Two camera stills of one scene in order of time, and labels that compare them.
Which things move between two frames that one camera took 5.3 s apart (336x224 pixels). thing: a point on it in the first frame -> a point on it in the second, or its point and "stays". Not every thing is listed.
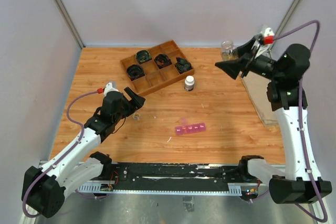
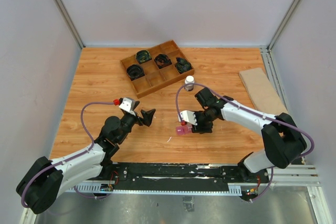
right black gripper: [232, 67] -> [200, 128]
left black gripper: [137, 100] -> [147, 117]
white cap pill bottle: [189, 83] stays
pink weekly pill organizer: [185, 128] stays
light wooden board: [256, 84] stays
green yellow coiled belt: [143, 56] stays
